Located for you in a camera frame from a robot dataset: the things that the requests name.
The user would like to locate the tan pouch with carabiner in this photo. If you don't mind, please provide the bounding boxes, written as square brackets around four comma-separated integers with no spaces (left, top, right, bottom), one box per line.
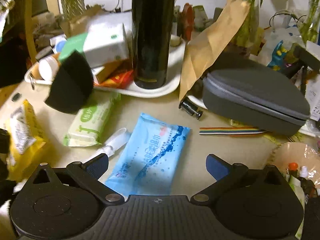
[29,62,42,90]

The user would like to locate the rainbow ribbon cable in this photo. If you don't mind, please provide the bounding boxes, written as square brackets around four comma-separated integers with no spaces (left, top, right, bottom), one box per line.
[199,127,267,137]

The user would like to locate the red snack packet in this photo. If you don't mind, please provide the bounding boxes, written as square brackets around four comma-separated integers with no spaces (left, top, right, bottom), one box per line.
[100,69,134,89]

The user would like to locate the yellow wipes packet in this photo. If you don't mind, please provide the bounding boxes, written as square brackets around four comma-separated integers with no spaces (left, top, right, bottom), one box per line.
[4,99,49,180]

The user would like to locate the white and green box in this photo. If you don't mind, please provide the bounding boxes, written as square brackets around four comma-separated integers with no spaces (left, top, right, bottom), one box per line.
[59,23,130,68]

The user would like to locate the green tissue pack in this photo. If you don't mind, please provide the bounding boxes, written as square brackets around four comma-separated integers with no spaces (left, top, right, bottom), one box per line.
[64,92,122,147]

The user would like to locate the black thermos bottle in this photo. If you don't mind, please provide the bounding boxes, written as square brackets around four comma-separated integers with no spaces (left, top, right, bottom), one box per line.
[131,0,177,90]

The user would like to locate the red figurine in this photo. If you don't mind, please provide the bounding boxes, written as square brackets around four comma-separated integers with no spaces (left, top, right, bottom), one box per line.
[182,3,195,40]

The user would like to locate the crumpled brown paper sheet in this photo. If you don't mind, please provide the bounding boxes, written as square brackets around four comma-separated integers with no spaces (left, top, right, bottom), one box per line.
[61,6,105,38]

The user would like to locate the white pill bottle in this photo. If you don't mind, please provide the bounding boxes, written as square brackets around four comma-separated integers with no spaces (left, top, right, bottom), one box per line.
[37,54,62,82]

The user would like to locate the black foam block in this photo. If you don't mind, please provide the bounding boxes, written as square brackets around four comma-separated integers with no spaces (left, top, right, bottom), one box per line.
[44,50,95,115]

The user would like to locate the grey zip case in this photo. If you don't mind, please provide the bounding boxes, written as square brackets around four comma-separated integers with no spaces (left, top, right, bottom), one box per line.
[202,52,311,137]

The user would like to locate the tall white box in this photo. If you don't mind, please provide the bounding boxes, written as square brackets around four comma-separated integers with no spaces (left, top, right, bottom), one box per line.
[305,40,320,122]

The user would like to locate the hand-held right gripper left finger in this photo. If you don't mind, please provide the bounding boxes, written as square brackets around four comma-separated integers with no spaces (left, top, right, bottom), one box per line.
[32,153,125,204]

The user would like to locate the clear plastic cup with pens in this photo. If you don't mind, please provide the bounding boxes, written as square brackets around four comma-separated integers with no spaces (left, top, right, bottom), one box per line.
[265,142,320,205]

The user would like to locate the orange box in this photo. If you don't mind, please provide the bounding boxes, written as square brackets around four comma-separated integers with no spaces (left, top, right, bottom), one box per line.
[94,60,125,84]

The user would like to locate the glass vase with bamboo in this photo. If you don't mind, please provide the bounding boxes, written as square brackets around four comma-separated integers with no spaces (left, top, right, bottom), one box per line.
[234,0,262,55]
[56,0,87,22]
[299,0,320,45]

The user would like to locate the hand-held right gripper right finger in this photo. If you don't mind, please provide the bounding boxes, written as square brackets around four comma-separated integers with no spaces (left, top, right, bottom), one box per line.
[191,154,290,203]

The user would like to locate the white plastic tray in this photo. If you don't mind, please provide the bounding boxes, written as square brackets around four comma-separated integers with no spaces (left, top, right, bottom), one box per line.
[24,39,187,98]

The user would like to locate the large brown paper bag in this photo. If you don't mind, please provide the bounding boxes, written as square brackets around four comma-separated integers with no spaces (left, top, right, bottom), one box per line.
[179,0,251,102]

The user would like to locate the clear plastic bag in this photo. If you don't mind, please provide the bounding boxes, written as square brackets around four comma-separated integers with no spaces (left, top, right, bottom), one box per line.
[265,27,309,63]

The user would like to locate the small black cylinder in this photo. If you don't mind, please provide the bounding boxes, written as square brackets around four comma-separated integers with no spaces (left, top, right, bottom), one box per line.
[179,97,203,120]

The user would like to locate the small clear plastic bottle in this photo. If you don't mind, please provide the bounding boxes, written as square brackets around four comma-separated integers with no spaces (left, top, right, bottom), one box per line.
[84,127,132,164]

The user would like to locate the blue wet wipes packet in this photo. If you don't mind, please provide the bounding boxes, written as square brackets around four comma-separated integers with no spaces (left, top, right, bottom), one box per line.
[104,112,192,196]

